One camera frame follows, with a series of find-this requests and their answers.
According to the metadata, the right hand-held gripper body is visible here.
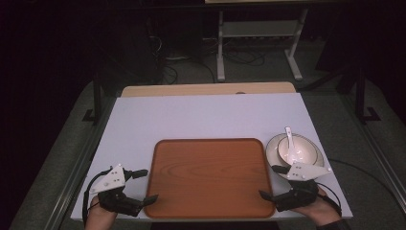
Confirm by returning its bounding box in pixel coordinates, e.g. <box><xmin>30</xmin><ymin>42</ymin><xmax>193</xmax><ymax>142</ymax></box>
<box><xmin>273</xmin><ymin>161</ymin><xmax>333</xmax><ymax>213</ymax></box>

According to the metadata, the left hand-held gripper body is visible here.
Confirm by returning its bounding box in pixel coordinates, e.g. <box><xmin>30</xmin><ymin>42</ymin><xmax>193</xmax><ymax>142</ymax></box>
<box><xmin>89</xmin><ymin>164</ymin><xmax>146</xmax><ymax>219</ymax></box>

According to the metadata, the person's right hand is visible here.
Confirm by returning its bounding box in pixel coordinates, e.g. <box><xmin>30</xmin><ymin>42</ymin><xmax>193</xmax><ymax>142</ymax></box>
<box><xmin>290</xmin><ymin>187</ymin><xmax>343</xmax><ymax>228</ymax></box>

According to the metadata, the person's left hand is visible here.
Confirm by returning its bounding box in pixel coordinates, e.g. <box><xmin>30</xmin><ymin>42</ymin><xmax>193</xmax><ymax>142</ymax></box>
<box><xmin>84</xmin><ymin>195</ymin><xmax>119</xmax><ymax>230</ymax></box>

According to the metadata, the white ceramic spoon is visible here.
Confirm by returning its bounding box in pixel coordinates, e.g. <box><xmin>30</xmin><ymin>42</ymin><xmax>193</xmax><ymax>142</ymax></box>
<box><xmin>283</xmin><ymin>126</ymin><xmax>300</xmax><ymax>165</ymax></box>

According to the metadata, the white gold-rimmed bowl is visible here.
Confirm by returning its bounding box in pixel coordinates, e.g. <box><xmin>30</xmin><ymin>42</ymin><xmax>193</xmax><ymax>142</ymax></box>
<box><xmin>277</xmin><ymin>136</ymin><xmax>319</xmax><ymax>166</ymax></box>

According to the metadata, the brown wooden tray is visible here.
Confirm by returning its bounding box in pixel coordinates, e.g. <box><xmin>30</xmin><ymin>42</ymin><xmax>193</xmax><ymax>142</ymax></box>
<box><xmin>144</xmin><ymin>137</ymin><xmax>277</xmax><ymax>220</ymax></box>

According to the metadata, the black metal stand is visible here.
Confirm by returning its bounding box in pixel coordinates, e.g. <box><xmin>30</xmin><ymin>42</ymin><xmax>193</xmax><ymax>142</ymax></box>
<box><xmin>81</xmin><ymin>71</ymin><xmax>103</xmax><ymax>125</ymax></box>
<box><xmin>335</xmin><ymin>65</ymin><xmax>382</xmax><ymax>125</ymax></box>

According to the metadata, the light wooden table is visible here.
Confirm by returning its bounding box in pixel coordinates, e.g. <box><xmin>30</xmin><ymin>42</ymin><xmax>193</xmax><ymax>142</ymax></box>
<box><xmin>121</xmin><ymin>81</ymin><xmax>297</xmax><ymax>98</ymax></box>

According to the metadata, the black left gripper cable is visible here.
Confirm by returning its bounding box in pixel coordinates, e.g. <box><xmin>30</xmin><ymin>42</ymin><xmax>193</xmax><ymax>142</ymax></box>
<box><xmin>81</xmin><ymin>166</ymin><xmax>113</xmax><ymax>226</ymax></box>

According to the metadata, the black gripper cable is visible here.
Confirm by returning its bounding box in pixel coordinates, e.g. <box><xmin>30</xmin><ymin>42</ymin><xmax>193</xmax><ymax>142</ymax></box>
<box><xmin>81</xmin><ymin>166</ymin><xmax>113</xmax><ymax>226</ymax></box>
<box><xmin>313</xmin><ymin>181</ymin><xmax>344</xmax><ymax>218</ymax></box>

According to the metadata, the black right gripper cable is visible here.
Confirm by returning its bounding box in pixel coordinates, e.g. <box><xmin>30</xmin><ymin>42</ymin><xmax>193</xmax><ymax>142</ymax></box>
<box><xmin>313</xmin><ymin>181</ymin><xmax>344</xmax><ymax>218</ymax></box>

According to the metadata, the aluminium frame rail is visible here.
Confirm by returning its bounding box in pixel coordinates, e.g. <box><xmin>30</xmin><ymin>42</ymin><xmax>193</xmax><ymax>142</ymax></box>
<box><xmin>44</xmin><ymin>95</ymin><xmax>117</xmax><ymax>230</ymax></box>
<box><xmin>338</xmin><ymin>94</ymin><xmax>406</xmax><ymax>207</ymax></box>

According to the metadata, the black cable on floor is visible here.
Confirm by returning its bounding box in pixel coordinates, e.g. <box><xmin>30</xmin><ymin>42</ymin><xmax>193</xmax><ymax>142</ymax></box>
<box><xmin>327</xmin><ymin>158</ymin><xmax>398</xmax><ymax>196</ymax></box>

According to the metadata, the tangle of floor cables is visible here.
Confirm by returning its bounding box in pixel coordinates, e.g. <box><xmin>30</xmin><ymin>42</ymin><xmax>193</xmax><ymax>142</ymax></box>
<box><xmin>148</xmin><ymin>34</ymin><xmax>267</xmax><ymax>85</ymax></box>

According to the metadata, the white metal desk frame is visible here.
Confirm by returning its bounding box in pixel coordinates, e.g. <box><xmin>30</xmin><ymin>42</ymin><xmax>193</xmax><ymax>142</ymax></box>
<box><xmin>215</xmin><ymin>9</ymin><xmax>310</xmax><ymax>83</ymax></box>

